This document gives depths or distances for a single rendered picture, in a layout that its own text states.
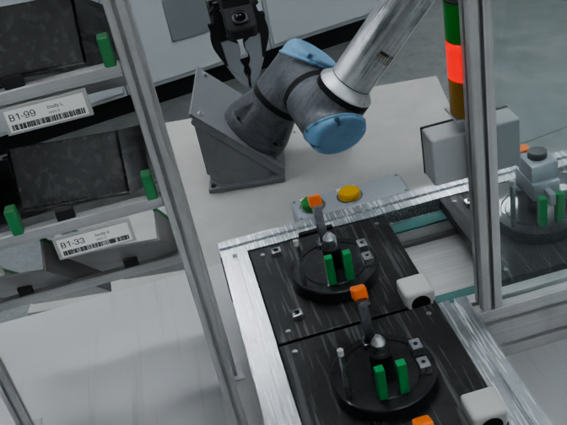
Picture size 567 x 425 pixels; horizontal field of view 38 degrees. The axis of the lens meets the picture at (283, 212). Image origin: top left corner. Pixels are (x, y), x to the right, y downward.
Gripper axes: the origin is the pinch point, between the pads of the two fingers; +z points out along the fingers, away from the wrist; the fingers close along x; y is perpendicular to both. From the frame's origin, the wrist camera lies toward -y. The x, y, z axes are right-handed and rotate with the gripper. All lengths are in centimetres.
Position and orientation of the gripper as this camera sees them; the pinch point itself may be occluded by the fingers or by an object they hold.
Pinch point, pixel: (249, 81)
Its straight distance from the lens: 131.9
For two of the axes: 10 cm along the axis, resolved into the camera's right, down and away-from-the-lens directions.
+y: -2.1, -5.1, 8.3
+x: -9.6, 2.6, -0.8
